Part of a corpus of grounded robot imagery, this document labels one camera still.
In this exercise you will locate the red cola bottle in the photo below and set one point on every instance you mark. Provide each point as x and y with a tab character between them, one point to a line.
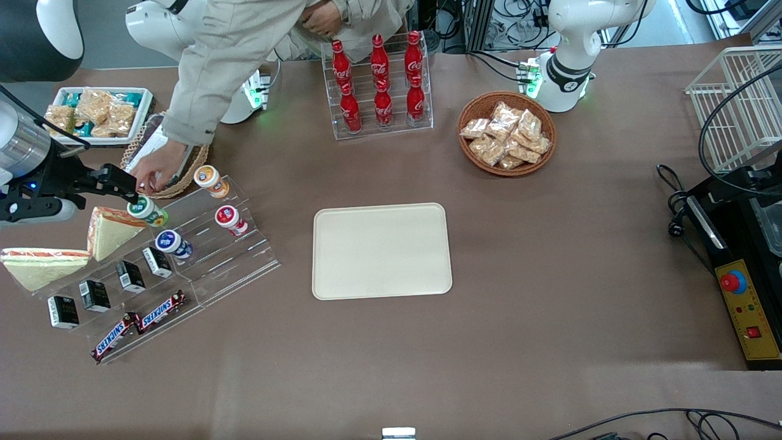
379	60
416	102
341	64
350	111
413	56
383	107

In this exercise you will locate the Snickers chocolate bar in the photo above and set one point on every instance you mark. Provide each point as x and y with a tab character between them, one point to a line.
114	336
160	310

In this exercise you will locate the green gum bottle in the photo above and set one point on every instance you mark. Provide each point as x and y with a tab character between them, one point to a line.
148	211

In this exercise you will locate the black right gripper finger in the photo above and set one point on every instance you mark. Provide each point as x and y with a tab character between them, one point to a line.
125	192
116	174

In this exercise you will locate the beige plastic tray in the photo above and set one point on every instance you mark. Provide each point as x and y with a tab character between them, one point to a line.
382	250

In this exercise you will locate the round brown wicker basket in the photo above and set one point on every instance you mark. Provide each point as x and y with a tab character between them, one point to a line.
476	104

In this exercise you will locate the triangular wrapped sandwich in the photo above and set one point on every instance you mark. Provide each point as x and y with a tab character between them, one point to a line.
43	267
113	231

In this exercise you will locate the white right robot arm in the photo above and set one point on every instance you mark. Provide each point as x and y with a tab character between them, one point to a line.
153	24

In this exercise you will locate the beige jacket sleeve forearm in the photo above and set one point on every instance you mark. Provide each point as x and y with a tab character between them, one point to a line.
195	98

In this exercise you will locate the clear bagged cracker pack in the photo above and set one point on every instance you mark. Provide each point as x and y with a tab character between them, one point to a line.
542	145
506	115
525	153
511	162
489	151
529	124
475	128

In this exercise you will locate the clear acrylic bottle rack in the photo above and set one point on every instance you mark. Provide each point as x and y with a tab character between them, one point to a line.
397	131

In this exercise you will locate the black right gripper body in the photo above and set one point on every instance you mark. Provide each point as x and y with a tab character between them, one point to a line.
59	174

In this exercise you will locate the clear acrylic stepped snack stand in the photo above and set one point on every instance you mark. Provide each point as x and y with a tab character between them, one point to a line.
153	293

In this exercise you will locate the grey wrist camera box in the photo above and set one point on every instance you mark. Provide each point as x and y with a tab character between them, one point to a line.
36	211

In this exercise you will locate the red emergency stop button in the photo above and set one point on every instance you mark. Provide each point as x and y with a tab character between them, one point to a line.
732	282

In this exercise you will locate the orange gum bottle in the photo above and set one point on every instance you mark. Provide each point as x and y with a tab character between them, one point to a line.
211	180

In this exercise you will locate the black control box yellow panel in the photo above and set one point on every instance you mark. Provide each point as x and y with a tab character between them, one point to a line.
748	244

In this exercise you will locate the person in beige jacket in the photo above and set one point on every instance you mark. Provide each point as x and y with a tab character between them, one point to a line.
275	24

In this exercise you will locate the white rectangular snack bin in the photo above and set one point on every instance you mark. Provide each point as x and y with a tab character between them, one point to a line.
143	107

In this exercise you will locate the bagged rice cracker snack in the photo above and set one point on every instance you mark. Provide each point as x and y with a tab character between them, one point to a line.
60	119
119	117
93	104

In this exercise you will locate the red gum bottle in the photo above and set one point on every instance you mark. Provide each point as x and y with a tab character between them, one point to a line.
230	220

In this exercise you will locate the blue gum bottle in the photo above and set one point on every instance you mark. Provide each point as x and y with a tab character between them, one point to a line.
173	242

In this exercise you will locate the small black drink carton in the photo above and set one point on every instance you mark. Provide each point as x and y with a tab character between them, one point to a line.
157	261
131	276
63	311
95	295

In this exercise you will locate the white connector block green light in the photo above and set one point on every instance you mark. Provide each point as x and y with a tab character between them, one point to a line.
256	90
529	76

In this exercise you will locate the teal snack packet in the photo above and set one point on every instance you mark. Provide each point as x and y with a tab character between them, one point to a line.
128	96
72	98

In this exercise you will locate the person's bare hand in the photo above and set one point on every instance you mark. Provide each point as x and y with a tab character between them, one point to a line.
157	168
322	18

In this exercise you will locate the clear acrylic stepped gum stand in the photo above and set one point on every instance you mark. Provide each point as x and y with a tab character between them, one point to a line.
226	263

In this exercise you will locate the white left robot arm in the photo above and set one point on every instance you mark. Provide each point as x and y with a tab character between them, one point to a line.
580	43

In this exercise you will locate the oval light wicker basket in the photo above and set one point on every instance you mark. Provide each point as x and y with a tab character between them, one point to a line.
195	165

